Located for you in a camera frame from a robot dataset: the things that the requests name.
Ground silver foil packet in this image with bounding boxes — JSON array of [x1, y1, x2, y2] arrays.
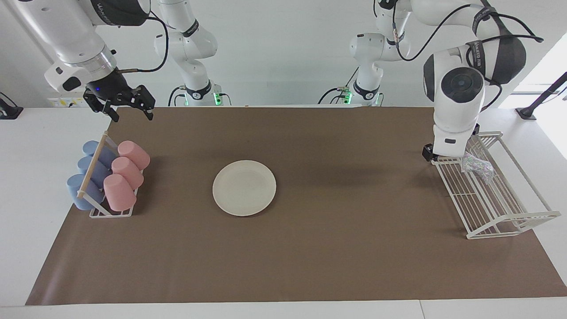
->
[[461, 152, 495, 185]]

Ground cream round plate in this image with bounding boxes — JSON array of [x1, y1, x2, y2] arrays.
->
[[212, 160, 277, 217]]

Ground blue plastic cup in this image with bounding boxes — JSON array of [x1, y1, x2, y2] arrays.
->
[[82, 140, 117, 168], [77, 156, 111, 187], [66, 174, 105, 210]]

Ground pink plastic cup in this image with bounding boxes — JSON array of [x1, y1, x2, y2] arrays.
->
[[103, 174, 137, 212], [111, 157, 145, 190], [117, 140, 151, 171]]

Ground white cup rack wooden bar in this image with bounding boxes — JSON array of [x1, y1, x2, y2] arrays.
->
[[77, 131, 145, 218]]

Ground black desk clamp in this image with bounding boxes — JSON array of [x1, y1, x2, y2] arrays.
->
[[0, 92, 24, 120]]

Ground brown table mat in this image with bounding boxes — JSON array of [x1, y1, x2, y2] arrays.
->
[[25, 106, 567, 306]]

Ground black right base cables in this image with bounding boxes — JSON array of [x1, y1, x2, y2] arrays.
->
[[167, 86, 232, 107]]

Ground black base cables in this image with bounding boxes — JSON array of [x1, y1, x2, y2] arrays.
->
[[167, 86, 232, 107], [318, 68, 360, 105]]

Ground white wall socket box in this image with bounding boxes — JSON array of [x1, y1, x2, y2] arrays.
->
[[48, 97, 89, 108]]

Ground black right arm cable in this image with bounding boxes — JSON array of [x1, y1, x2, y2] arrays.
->
[[117, 11, 171, 74]]

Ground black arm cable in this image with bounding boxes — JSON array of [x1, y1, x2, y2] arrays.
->
[[392, 4, 545, 111], [117, 11, 171, 74]]

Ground white wire dish rack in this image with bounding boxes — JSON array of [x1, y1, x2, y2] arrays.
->
[[431, 131, 562, 240]]

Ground black left base cables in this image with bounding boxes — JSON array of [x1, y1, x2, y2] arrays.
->
[[318, 68, 360, 105]]

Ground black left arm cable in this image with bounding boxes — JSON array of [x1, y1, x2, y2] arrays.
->
[[392, 4, 545, 111]]

